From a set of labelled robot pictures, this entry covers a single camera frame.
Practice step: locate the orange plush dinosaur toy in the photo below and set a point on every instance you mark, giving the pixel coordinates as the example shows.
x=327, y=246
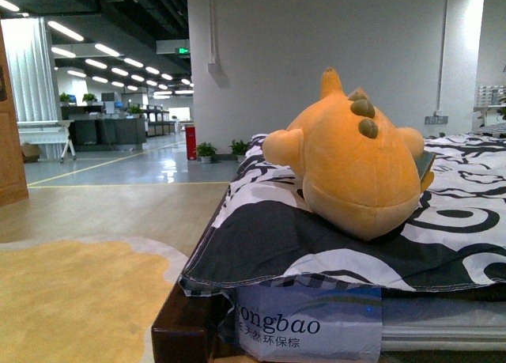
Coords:
x=357, y=168

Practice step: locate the right potted green plant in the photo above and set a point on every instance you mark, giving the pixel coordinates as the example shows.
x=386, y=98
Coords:
x=239, y=149

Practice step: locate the potted green plant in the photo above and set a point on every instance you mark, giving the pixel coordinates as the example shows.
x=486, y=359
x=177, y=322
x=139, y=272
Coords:
x=205, y=152
x=239, y=149

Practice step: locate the black white patterned bedsheet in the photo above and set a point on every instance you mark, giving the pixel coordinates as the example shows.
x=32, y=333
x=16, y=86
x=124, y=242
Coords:
x=264, y=232

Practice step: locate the left potted green plant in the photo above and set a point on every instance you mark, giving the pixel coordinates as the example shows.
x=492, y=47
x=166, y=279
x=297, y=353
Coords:
x=205, y=152

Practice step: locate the red fire extinguisher box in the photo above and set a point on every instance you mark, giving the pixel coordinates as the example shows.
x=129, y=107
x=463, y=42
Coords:
x=191, y=143

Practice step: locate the white plastic-wrapped mattress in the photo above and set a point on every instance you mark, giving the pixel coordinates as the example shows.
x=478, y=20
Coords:
x=300, y=324

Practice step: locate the dark reception desk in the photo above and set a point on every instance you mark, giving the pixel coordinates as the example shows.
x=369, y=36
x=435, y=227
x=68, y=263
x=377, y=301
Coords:
x=92, y=129

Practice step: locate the small book under plush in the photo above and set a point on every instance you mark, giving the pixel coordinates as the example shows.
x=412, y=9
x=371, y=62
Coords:
x=424, y=163

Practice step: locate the yellow white floor rug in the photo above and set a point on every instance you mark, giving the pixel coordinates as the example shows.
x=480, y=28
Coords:
x=85, y=300

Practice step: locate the white folding table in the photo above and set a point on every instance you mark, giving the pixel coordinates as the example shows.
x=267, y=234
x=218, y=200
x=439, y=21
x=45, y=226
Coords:
x=48, y=133

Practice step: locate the wooden cabinet at left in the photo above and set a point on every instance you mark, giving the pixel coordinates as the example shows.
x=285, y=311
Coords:
x=13, y=181

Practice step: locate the white curtain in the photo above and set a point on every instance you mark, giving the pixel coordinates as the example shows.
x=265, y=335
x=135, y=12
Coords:
x=31, y=69

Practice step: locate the dark brown bed frame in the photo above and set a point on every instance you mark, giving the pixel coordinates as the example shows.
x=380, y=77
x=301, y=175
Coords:
x=186, y=328

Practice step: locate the grey wall socket panel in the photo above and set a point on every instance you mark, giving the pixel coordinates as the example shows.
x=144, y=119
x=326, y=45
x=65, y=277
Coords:
x=436, y=120

